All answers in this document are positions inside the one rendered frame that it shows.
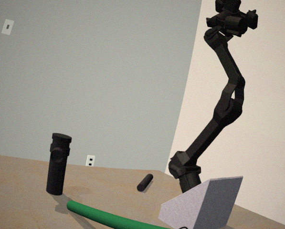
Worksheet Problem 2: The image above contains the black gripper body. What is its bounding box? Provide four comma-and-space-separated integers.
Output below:
215, 0, 258, 30

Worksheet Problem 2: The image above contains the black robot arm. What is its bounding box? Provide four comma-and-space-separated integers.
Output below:
169, 0, 248, 193

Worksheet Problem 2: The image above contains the green cylinder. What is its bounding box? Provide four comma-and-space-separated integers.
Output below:
66, 200, 168, 229

